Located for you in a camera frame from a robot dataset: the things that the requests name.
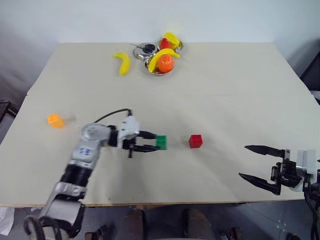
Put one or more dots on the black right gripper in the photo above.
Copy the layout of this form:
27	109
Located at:
287	172

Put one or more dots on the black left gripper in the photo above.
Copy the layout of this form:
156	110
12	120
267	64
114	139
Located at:
130	143

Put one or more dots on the green toy brick cube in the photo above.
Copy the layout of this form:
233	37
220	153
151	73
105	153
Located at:
162	142

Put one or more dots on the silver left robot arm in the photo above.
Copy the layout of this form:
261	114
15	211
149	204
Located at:
85	150

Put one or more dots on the red toy brick cube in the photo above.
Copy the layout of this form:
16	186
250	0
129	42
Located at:
195	141

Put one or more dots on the steel bowl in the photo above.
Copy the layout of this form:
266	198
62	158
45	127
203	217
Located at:
155	72
182	47

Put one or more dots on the orange toy fruit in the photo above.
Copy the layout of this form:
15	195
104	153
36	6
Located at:
165	63

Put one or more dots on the steel lid with black knob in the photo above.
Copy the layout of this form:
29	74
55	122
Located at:
142	51

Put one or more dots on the orange toy brick cube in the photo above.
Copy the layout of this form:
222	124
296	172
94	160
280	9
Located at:
55	121

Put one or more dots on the red toy fruit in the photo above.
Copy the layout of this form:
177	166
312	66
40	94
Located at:
165	44

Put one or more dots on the yellow toy banana bunch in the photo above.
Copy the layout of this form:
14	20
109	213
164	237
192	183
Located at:
172	38

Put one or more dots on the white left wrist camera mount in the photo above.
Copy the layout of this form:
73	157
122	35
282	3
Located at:
128	126

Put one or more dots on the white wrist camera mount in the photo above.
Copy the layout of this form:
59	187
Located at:
128	126
308	162

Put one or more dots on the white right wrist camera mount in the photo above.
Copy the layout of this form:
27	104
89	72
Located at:
308	162

